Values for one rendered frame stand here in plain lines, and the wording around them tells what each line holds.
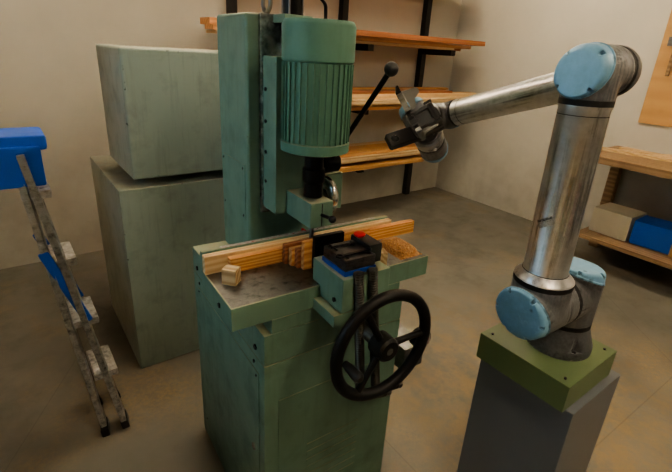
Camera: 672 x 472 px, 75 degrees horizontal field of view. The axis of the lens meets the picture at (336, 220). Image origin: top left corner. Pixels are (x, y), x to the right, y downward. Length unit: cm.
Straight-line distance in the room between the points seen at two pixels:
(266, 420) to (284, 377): 13
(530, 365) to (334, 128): 87
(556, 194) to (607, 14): 329
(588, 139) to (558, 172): 9
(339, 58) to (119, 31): 244
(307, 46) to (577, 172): 68
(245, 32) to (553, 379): 124
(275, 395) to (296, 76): 79
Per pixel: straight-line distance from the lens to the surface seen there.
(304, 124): 106
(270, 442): 133
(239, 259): 114
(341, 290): 102
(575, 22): 448
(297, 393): 126
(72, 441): 212
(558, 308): 128
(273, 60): 118
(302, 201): 117
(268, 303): 104
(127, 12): 337
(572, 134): 114
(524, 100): 139
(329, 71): 105
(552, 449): 157
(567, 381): 142
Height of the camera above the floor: 144
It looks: 21 degrees down
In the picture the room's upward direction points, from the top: 3 degrees clockwise
